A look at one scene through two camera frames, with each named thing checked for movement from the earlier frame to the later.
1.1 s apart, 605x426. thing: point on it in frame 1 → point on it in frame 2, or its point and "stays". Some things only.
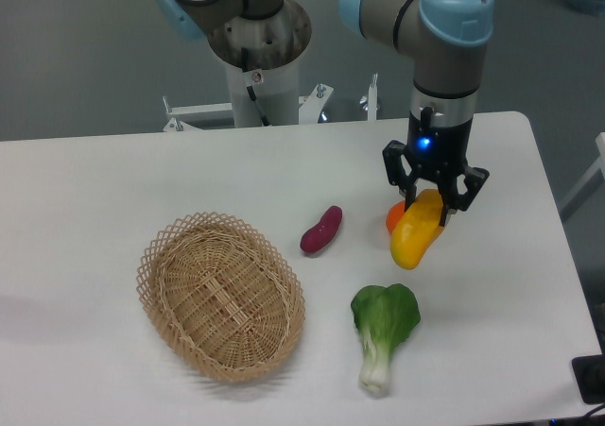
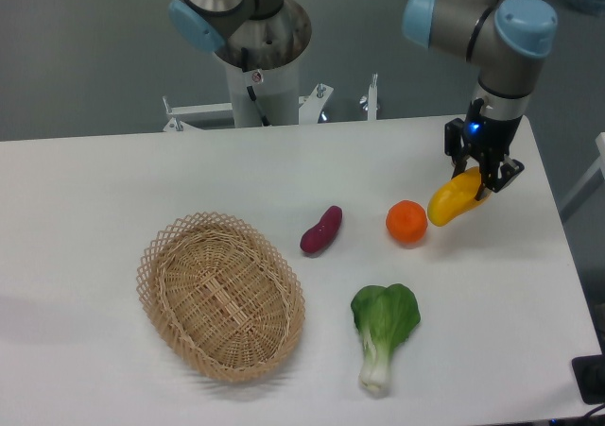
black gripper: [437, 151] → [490, 139]
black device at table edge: [589, 371] stays
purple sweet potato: [318, 237] stays
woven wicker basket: [222, 298] stays
